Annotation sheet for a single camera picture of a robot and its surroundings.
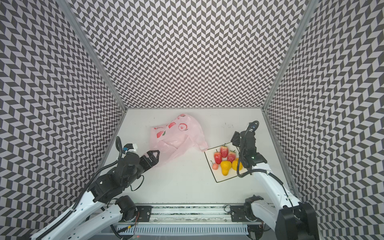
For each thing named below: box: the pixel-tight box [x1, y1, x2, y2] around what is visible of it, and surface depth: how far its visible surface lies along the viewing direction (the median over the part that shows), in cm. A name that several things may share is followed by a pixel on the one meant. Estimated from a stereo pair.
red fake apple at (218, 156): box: [214, 152, 222, 165], surface depth 91 cm
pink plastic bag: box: [150, 114, 209, 167], surface depth 95 cm
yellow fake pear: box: [220, 160, 232, 176], surface depth 85 cm
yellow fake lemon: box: [231, 158, 243, 171], surface depth 86 cm
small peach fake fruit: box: [212, 162, 219, 170], surface depth 87 cm
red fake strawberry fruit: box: [227, 150, 236, 163], surface depth 91 cm
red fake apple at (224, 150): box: [220, 145, 229, 158], surface depth 93 cm
